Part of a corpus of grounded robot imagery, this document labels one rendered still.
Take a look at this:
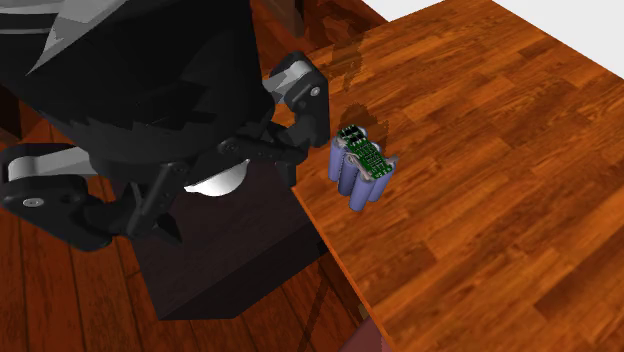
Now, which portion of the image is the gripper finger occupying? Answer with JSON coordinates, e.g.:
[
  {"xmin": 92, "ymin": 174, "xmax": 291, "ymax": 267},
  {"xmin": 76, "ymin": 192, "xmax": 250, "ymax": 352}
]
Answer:
[
  {"xmin": 218, "ymin": 50, "xmax": 331, "ymax": 190},
  {"xmin": 0, "ymin": 143, "xmax": 190, "ymax": 253}
]

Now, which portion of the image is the purple battery pack green board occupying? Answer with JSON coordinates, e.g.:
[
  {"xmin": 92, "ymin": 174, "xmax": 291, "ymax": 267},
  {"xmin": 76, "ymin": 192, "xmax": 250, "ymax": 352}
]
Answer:
[{"xmin": 327, "ymin": 124, "xmax": 400, "ymax": 214}]

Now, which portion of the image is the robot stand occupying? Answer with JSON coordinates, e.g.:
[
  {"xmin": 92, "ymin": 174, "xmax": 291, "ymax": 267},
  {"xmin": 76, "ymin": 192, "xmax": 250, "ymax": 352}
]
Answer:
[{"xmin": 109, "ymin": 159, "xmax": 329, "ymax": 322}]

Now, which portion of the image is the brown wooden table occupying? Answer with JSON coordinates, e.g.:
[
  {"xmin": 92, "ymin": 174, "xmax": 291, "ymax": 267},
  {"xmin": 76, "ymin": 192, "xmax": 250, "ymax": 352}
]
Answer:
[{"xmin": 262, "ymin": 0, "xmax": 624, "ymax": 352}]

